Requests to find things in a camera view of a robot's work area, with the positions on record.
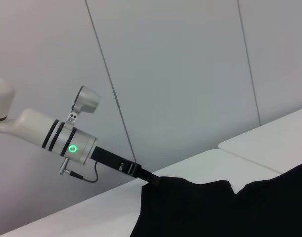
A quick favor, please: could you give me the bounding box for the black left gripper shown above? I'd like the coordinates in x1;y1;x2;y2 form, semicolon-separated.
90;146;162;188

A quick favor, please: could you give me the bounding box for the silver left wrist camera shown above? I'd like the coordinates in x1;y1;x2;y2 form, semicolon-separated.
66;85;102;129

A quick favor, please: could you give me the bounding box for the left arm cable with plug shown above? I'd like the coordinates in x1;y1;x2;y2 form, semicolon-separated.
69;161;99;184

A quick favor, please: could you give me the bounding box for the black t-shirt with white print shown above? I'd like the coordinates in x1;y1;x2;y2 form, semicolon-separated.
129;160;302;237

